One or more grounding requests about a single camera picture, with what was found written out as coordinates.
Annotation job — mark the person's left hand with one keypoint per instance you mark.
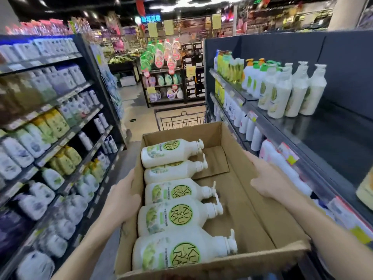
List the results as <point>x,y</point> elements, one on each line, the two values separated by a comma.
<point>121,201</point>

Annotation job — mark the person's right hand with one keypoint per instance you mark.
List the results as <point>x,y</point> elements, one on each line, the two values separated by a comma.
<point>272,180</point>

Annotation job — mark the person's left fingers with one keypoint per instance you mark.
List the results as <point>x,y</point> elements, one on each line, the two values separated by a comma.
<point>131,178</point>

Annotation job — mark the person's right thumb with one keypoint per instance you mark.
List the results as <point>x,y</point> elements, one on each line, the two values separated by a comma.
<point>255,182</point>

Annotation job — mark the brown cardboard box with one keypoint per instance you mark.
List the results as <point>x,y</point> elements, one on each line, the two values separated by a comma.
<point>247,221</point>

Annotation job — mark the person's left forearm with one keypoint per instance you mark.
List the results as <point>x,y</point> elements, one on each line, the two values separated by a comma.
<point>87,253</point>

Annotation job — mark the person's right forearm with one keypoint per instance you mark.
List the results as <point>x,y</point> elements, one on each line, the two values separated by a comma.
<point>326,230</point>

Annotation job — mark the white lotion bottle green label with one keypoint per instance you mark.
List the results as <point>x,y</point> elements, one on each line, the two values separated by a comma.
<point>170,172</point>
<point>164,153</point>
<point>163,191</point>
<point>156,252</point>
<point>161,217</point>

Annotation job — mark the row of plain white bottles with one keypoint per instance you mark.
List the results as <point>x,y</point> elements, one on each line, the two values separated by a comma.
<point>242,119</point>

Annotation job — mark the row of small white bottles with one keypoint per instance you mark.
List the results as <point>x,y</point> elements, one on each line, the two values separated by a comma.
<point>87,104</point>

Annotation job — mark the pile of white refill pouches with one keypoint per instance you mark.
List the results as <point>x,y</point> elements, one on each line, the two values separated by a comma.
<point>46,212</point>

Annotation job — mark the row of detergent jugs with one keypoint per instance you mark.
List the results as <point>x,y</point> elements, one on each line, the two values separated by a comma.
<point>167,93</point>

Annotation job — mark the dark shelving unit with backboard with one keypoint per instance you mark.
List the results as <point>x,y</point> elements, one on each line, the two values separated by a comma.
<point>335,134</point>

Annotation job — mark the row of yellow green pouches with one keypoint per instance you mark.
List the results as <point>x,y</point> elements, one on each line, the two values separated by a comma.
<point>54,125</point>

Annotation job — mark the white storage box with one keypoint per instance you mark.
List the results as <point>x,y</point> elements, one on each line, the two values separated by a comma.
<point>128,81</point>

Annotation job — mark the row of white pump bottles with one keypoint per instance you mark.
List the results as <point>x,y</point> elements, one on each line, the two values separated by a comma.
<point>294,93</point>

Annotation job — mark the dark metal shelving unit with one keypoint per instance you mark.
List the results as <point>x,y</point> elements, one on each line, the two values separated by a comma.
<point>96,84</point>

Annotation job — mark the row of green cap bottles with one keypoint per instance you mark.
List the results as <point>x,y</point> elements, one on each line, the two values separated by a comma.
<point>253,75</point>

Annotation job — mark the black display rack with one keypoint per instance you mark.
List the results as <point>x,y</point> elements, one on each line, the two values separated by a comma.
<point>192,87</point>

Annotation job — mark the pale yellow bottle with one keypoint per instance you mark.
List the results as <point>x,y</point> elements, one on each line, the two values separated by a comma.
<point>365,189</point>

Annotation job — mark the row of white purple pouches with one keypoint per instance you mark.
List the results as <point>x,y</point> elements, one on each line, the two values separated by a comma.
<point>20,151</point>

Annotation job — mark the green vegetable display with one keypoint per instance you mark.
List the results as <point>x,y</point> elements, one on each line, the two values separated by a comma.
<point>124,59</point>

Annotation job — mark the row of yellow green bottles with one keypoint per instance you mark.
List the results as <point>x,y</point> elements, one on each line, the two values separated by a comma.
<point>228,65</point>

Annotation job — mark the row of pale blue bottles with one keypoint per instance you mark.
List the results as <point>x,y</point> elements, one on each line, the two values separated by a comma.
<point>61,78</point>

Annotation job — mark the small yellow rack sign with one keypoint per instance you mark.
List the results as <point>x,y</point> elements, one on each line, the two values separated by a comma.
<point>191,71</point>

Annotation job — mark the row of hanging refill pouches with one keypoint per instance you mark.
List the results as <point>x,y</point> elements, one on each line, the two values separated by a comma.
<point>158,55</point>

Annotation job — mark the row of amber bottles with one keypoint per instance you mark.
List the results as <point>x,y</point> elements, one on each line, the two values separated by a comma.
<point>17,96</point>

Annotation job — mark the yellow hanging paper sign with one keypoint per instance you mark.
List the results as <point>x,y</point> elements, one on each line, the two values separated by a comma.
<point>216,21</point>
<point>169,27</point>
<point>152,30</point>

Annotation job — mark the row of white blue packs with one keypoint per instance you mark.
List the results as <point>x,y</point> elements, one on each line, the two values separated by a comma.
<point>38,49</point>

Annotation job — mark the blue neon sign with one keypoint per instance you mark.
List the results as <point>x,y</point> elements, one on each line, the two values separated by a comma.
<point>151,19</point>

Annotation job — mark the row of pink cap bottles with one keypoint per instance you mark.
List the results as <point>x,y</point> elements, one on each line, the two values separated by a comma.
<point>43,27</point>

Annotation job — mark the white pillar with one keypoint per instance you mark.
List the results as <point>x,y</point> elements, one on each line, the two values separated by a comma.
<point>346,13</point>

